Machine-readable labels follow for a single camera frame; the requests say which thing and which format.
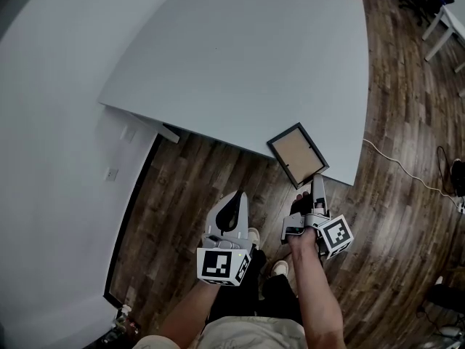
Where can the person's right hand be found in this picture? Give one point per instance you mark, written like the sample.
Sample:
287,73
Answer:
303,204

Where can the white crumpled paper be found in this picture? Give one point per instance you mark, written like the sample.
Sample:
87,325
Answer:
126,308

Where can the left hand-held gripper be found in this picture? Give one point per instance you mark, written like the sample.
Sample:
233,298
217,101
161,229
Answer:
218,265

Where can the long white desk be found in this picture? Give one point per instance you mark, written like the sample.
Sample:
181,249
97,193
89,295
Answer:
450,20

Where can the person's right shoe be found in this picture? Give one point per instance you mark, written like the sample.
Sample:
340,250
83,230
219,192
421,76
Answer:
280,268

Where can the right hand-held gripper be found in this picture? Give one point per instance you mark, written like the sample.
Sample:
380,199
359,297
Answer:
336,236

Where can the person's left forearm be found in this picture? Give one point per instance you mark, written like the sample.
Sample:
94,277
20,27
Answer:
189,311

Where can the large white table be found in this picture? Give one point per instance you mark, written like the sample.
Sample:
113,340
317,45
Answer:
236,49

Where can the black picture frame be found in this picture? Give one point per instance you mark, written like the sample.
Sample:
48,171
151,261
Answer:
296,155

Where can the black trousers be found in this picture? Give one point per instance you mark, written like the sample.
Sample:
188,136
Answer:
254,296

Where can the person's right forearm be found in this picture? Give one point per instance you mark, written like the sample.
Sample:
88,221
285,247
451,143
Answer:
316,296

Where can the beige shirt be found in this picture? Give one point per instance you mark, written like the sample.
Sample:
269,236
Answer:
250,334

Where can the person's shoe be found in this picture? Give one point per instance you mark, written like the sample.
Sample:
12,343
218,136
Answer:
280,268
254,237

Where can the person's left shoe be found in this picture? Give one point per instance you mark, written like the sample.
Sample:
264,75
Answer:
254,237

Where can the small clear bottle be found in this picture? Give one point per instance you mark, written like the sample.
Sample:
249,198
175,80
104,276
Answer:
121,324

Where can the red bottle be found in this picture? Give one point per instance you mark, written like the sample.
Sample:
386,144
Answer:
134,327

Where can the black bag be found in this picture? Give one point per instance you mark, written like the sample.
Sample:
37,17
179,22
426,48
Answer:
458,176

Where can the white wall outlet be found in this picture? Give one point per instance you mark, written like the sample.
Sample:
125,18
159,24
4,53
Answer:
111,173
129,134

